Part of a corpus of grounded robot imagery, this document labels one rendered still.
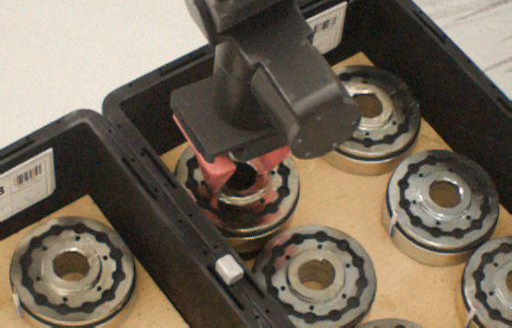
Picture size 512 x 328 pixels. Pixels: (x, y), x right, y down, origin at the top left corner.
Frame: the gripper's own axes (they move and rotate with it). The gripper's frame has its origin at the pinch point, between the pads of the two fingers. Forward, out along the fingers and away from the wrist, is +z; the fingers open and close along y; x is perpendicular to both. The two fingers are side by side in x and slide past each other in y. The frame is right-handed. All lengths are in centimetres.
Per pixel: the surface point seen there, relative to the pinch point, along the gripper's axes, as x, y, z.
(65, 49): 32.6, -1.1, 19.0
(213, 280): -10.3, -8.1, -4.3
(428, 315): -16.9, 9.7, 5.2
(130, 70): 26.8, 3.8, 18.9
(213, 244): -7.6, -6.7, -4.3
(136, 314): -5.6, -11.8, 5.8
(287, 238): -6.2, 1.3, 2.3
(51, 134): 7.0, -13.3, -4.0
